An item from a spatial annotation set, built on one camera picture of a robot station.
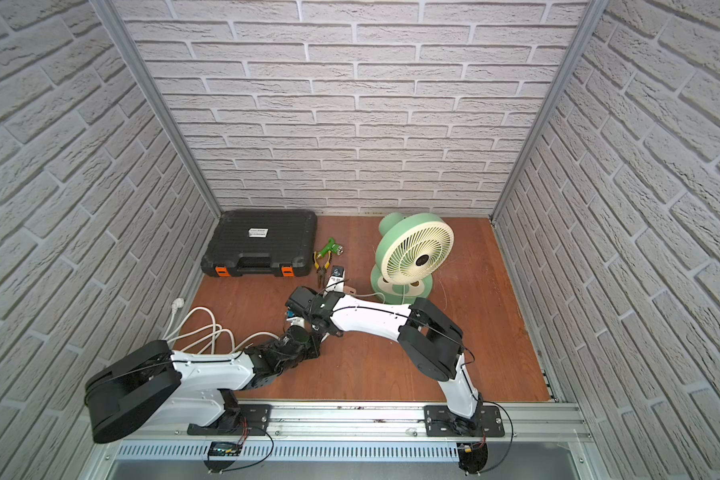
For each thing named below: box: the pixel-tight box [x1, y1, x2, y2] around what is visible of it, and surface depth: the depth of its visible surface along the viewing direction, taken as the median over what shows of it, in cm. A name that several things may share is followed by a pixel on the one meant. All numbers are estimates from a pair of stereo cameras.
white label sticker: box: [248, 228, 269, 238], surface depth 106 cm
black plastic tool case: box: [200, 208, 318, 277], surface depth 102 cm
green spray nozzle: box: [316, 237, 344, 257], surface depth 109 cm
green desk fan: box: [370, 212, 455, 306], surface depth 79 cm
